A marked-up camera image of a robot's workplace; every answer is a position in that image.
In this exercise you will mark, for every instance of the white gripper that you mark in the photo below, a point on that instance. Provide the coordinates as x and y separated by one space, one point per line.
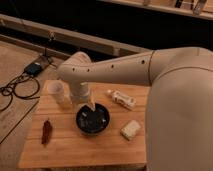
80 93

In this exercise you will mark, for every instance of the black ceramic bowl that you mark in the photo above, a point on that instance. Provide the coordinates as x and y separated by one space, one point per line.
93 121

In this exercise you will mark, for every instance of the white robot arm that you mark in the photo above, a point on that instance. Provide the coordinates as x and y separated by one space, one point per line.
179 110

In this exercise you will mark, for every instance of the clear plastic cup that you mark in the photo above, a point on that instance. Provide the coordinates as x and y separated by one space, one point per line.
56 90

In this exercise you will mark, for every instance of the beige sponge block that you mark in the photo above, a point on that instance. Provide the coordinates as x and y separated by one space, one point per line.
130 130

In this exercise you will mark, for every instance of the blue power adapter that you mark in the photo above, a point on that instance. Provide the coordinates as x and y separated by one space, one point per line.
33 69

